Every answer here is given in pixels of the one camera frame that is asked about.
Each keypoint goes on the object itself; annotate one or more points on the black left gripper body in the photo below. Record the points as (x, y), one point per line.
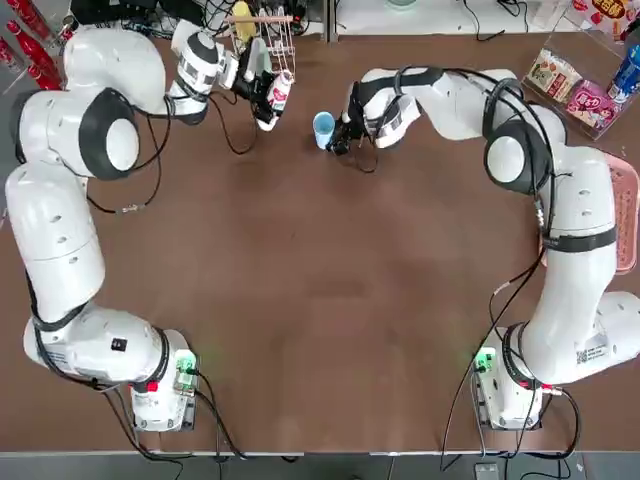
(244, 80)

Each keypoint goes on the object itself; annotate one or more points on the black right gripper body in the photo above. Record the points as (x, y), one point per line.
(359, 122)

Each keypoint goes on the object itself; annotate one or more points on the white juice bottle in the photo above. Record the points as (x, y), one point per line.
(282, 92)

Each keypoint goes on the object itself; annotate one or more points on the blue ceramic cup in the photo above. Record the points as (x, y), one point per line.
(322, 130)

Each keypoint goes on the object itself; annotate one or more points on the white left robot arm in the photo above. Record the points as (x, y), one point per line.
(55, 235)

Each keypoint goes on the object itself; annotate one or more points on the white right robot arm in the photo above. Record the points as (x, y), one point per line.
(575, 235)

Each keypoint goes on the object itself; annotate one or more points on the pale green cup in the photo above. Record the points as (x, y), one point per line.
(261, 55)

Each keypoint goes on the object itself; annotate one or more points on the yellow cup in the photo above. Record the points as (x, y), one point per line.
(245, 22)

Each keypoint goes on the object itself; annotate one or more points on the clear acrylic bottle shelf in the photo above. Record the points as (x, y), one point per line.
(10, 80)

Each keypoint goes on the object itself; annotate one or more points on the beige snack packet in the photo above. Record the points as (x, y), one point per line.
(552, 75)

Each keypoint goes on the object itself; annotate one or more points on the purple snack packet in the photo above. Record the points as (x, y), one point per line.
(590, 105)

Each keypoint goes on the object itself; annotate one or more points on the clear acrylic snack stand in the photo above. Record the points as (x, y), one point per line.
(595, 30)

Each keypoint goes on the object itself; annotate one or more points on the pink plastic basket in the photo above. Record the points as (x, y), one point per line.
(627, 210)

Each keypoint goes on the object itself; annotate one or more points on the aluminium frame post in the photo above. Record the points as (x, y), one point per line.
(331, 20)

